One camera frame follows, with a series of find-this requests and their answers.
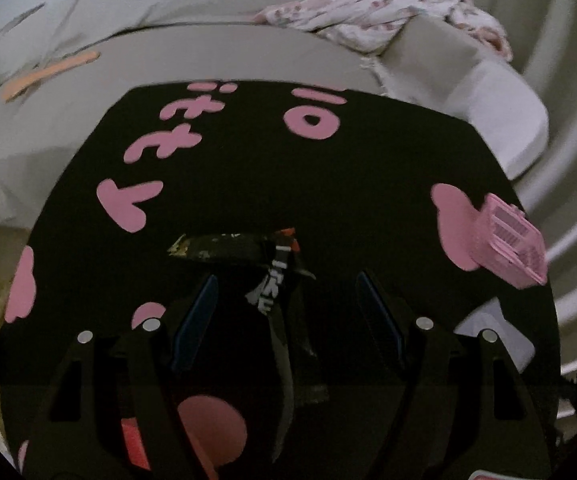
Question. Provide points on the beige sofa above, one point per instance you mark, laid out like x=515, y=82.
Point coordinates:
x=218, y=55

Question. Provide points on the beige fringed throw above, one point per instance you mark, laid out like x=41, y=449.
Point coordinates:
x=418, y=60

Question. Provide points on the pink toy basket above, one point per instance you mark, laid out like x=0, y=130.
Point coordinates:
x=510, y=240

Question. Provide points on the orange strip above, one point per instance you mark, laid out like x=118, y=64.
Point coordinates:
x=48, y=76

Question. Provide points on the black snack wrapper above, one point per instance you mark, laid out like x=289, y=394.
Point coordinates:
x=218, y=252

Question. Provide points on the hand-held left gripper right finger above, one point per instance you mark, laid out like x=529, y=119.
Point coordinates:
x=378, y=315

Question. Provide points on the pink floral cloth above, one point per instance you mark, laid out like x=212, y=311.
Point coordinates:
x=368, y=15

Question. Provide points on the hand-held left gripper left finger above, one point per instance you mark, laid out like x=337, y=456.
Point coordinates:
x=196, y=320

